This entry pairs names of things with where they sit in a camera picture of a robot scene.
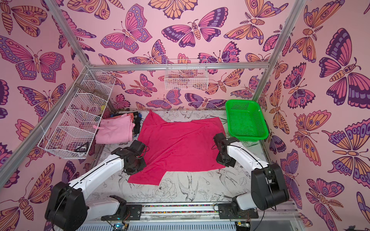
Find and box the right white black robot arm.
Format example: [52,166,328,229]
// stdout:
[214,133,290,218]

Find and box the long white wire basket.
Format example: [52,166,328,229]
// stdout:
[37,70,116,160]

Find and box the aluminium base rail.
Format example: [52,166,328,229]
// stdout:
[78,202,305,231]

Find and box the magenta t-shirt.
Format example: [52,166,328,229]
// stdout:
[128,111,225,185]

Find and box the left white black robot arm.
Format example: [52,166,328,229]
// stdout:
[45,140,150,231]

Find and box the small white wire basket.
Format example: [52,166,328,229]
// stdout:
[163,58,209,90]

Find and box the left green circuit board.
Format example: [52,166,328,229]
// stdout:
[113,223,128,231]

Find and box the green plastic basket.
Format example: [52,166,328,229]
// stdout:
[225,99,269,142]

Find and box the green circuit board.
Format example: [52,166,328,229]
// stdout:
[113,223,128,231]
[235,222,251,231]

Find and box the folded light pink t-shirt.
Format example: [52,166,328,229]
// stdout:
[93,114,135,144]

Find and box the black triangle object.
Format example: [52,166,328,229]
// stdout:
[74,142,90,153]

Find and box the right green circuit board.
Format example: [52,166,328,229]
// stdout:
[235,222,251,231]

